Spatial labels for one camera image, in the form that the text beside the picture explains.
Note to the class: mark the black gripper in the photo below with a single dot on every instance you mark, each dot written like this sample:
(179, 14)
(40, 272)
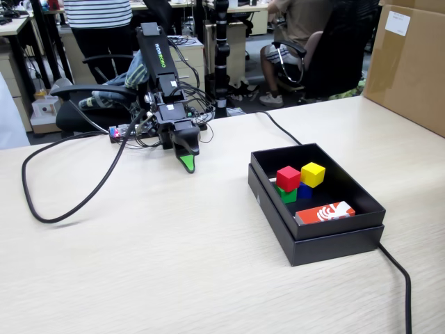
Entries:
(174, 126)

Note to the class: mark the red wooden cube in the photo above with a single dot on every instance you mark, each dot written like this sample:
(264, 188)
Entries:
(288, 178)

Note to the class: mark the green wooden cube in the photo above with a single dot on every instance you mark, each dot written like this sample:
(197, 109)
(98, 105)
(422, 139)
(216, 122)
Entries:
(286, 195)

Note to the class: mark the blue wooden cube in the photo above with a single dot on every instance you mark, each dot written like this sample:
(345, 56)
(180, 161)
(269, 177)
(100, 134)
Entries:
(305, 192)

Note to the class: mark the yellow wooden cube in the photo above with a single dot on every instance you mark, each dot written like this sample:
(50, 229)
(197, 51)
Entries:
(313, 174)

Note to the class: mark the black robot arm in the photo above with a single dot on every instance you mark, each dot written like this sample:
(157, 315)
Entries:
(156, 55)

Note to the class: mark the small white box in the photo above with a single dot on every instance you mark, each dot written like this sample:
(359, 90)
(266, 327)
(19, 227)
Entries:
(45, 109)

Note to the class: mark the black cardboard box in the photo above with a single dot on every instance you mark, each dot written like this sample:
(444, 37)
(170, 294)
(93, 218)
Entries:
(333, 195)

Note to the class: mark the black open box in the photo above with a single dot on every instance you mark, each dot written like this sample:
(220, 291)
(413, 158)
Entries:
(330, 248)

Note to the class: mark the large brown cardboard box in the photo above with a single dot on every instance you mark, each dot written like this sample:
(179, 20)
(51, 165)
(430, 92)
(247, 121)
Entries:
(410, 76)

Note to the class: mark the controller board pink light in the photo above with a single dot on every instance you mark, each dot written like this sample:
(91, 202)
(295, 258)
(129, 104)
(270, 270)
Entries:
(116, 132)

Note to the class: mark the beige drawer cabinet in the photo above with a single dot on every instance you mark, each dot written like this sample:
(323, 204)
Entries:
(190, 59)

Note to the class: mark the striped blue green cloth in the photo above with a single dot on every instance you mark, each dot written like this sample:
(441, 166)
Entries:
(133, 71)

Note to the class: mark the black vertical pole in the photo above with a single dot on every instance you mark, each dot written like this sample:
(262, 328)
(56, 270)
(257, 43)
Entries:
(221, 52)

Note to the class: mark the black office chair with clothes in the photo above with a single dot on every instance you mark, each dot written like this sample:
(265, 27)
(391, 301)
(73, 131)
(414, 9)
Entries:
(87, 89)

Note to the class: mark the orange and white carton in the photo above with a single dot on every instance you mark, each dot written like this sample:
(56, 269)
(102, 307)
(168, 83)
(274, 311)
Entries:
(327, 212)

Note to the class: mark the person in striped shirt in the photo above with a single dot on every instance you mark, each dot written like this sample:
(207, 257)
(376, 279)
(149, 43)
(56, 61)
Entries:
(97, 14)

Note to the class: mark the green patterned bag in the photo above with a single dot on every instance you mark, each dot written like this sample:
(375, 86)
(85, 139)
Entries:
(347, 93)

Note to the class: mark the seated person beige shirt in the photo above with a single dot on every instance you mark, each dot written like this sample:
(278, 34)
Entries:
(306, 17)

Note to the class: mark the black mesh office chair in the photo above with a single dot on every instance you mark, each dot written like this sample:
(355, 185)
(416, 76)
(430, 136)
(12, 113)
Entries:
(340, 52)

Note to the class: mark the person in white shirt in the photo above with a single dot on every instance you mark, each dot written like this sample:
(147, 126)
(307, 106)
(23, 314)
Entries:
(8, 121)

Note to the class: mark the beige office desk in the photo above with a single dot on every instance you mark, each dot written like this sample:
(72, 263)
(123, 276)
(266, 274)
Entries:
(12, 26)

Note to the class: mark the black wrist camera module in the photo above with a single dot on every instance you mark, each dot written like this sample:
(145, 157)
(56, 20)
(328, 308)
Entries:
(147, 123)

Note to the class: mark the wooden desk pedestal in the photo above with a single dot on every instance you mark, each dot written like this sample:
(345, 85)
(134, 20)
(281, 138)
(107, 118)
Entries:
(238, 52)

